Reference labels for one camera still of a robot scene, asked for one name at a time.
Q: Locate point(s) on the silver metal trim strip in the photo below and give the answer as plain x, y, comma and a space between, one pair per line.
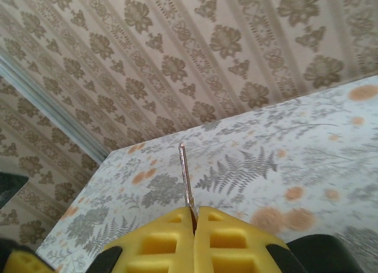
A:
59, 113

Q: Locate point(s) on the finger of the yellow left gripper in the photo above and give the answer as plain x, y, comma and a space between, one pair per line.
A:
32, 262

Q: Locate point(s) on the floral tablecloth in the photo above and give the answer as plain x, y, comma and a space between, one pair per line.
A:
265, 154

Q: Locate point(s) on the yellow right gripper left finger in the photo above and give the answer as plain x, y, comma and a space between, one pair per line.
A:
183, 240

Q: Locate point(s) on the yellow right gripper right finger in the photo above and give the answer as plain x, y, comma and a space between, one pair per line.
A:
203, 240

